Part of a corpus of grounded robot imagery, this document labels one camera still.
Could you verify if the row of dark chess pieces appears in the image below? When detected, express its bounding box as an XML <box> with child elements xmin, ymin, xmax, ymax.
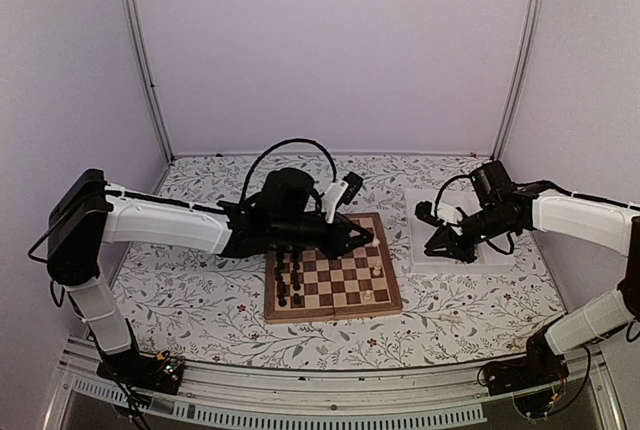
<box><xmin>274</xmin><ymin>247</ymin><xmax>302</xmax><ymax>307</ymax></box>

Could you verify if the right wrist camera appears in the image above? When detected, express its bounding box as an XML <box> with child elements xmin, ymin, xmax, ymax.
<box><xmin>414</xmin><ymin>201</ymin><xmax>463</xmax><ymax>226</ymax></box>

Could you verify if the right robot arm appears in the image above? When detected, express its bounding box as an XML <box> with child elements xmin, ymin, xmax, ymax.
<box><xmin>414</xmin><ymin>160</ymin><xmax>639</xmax><ymax>420</ymax></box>

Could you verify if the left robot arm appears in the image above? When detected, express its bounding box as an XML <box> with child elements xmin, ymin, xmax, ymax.
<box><xmin>27</xmin><ymin>168</ymin><xmax>374</xmax><ymax>395</ymax></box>

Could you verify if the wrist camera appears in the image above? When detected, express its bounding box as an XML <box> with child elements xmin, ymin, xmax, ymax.
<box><xmin>414</xmin><ymin>201</ymin><xmax>463</xmax><ymax>226</ymax></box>
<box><xmin>321</xmin><ymin>172</ymin><xmax>363</xmax><ymax>224</ymax></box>

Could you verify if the right aluminium frame post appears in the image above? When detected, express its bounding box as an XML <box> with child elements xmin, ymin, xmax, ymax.
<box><xmin>491</xmin><ymin>0</ymin><xmax>543</xmax><ymax>160</ymax></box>

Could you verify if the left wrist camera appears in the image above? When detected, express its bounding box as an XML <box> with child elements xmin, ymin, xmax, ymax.
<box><xmin>321</xmin><ymin>172</ymin><xmax>363</xmax><ymax>224</ymax></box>

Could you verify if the left aluminium frame post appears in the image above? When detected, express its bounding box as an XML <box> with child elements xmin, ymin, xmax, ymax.
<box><xmin>122</xmin><ymin>0</ymin><xmax>175</xmax><ymax>163</ymax></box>

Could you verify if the white three-compartment plastic tray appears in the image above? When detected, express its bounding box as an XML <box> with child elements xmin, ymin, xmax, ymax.
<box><xmin>404</xmin><ymin>188</ymin><xmax>516</xmax><ymax>275</ymax></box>

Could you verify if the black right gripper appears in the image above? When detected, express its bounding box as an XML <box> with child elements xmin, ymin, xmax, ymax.
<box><xmin>425</xmin><ymin>203</ymin><xmax>515</xmax><ymax>264</ymax></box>

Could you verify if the floral patterned table mat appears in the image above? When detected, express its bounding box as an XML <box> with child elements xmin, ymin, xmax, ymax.
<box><xmin>113</xmin><ymin>153</ymin><xmax>564</xmax><ymax>370</ymax></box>

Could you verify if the aluminium frame post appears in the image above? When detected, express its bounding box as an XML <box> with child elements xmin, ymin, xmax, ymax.
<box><xmin>122</xmin><ymin>0</ymin><xmax>175</xmax><ymax>163</ymax></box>
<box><xmin>491</xmin><ymin>0</ymin><xmax>543</xmax><ymax>160</ymax></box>

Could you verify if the wooden chess board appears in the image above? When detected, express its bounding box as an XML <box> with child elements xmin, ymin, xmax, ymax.
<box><xmin>264</xmin><ymin>212</ymin><xmax>403</xmax><ymax>324</ymax></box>

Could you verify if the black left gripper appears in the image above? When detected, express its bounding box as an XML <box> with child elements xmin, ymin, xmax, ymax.
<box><xmin>272</xmin><ymin>214</ymin><xmax>375</xmax><ymax>262</ymax></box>

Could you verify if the front aluminium rail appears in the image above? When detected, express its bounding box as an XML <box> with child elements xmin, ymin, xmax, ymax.
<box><xmin>43</xmin><ymin>337</ymin><xmax>627</xmax><ymax>429</ymax></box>

